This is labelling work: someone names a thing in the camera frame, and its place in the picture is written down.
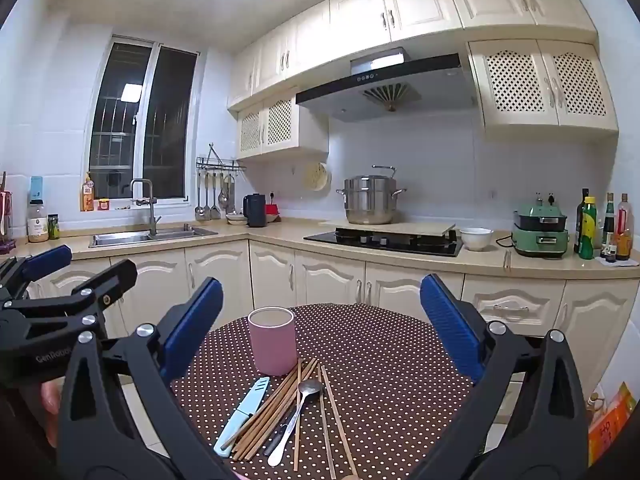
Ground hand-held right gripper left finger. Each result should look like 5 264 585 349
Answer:
57 276 236 480

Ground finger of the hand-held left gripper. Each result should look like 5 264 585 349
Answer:
0 244 74 305
0 259 139 342

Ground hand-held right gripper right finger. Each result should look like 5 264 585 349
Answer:
415 274 591 480

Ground pink cup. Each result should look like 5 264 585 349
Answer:
248 306 297 377

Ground bunch of wooden chopsticks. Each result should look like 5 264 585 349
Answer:
220 357 361 480

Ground metal spoon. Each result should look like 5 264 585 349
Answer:
267 379 325 467

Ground black utensil handle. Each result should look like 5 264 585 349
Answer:
263 422 291 457

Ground person's left hand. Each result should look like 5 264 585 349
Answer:
41 379 65 417

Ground glass jar with black lid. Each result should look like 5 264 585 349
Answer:
27 200 49 243

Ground stainless steel sink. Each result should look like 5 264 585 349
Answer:
89 224 219 249

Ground red utensil holder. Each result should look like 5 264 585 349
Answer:
0 190 13 238

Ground steel kitchen faucet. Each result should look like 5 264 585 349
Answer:
130 178 162 237

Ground white bowl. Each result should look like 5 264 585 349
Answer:
460 227 494 252

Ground black gas cooktop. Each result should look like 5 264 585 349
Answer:
303 227 464 258

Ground beige board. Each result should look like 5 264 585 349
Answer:
320 219 457 236

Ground green electric cooker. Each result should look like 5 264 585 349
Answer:
511 192 570 259

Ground black electric kettle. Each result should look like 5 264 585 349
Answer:
243 193 267 228

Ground cream lower cabinets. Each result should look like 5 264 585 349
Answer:
25 240 640 396

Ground steel steamer pot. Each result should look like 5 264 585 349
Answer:
336 165 407 226

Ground green bottle with yellow cap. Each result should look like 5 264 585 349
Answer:
579 196 598 260

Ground dark oil bottle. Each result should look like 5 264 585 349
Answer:
574 188 591 254

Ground kitchen window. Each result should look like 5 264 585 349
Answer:
89 35 201 202

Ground dark sauce bottle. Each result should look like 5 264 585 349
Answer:
601 192 617 256

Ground orange bag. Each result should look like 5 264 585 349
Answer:
587 381 638 468

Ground clear bottle with red label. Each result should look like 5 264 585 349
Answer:
615 193 633 261

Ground small lattice door cabinet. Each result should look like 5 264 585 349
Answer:
236 96 330 161

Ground range hood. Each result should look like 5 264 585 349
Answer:
295 47 478 123

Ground large lattice door cabinet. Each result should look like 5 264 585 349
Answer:
467 39 620 142

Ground wall utensil rack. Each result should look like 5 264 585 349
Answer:
196 143 247 173

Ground cream upper wall cabinets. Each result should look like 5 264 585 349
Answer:
227 0 598 110

